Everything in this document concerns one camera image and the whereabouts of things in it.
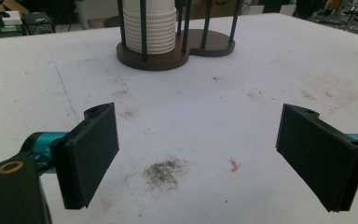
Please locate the small white box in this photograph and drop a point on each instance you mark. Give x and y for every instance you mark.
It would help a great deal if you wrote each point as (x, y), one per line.
(11, 18)

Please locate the dark brown cup holder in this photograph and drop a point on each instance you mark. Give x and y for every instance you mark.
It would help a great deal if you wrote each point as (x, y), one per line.
(167, 60)

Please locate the cardboard box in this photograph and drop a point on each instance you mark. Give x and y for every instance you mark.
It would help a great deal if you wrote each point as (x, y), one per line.
(12, 4)

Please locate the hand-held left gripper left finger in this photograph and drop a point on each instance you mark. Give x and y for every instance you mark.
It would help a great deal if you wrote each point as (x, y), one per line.
(87, 155)

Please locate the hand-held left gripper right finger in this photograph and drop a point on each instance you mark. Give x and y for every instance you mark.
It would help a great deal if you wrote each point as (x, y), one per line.
(317, 155)

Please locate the stack of white paper cups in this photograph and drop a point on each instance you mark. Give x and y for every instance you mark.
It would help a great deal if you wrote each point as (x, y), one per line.
(161, 31)

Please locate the black equipment case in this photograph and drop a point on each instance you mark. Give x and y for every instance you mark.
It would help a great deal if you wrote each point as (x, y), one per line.
(37, 18)

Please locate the metal stool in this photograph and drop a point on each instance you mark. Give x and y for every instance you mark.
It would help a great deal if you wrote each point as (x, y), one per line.
(351, 18)

